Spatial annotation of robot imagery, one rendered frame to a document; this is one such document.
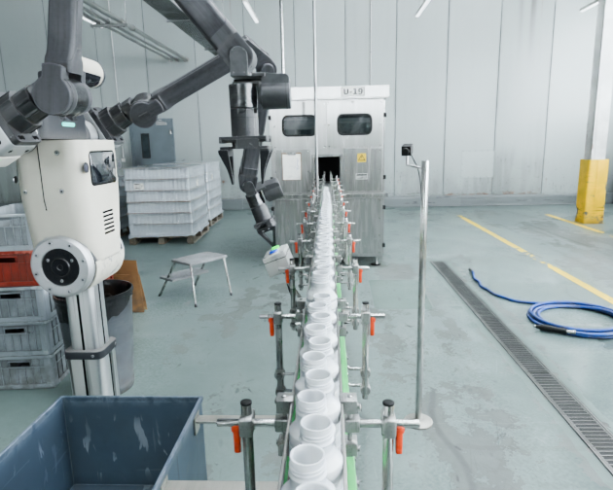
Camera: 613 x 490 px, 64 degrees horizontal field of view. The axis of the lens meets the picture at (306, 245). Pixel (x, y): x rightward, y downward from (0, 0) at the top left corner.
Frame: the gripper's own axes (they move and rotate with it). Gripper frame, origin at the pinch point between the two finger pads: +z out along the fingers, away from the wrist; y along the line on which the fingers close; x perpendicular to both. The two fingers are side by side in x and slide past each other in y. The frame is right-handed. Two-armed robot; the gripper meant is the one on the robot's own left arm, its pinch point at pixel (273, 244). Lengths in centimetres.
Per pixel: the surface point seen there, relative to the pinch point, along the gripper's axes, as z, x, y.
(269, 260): 3.0, 1.6, -10.0
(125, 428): 15, 32, -75
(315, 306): 3, -17, -76
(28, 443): 7, 43, -87
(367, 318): 15, -25, -61
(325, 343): 3, -19, -96
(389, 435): 15, -25, -106
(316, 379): 4, -18, -105
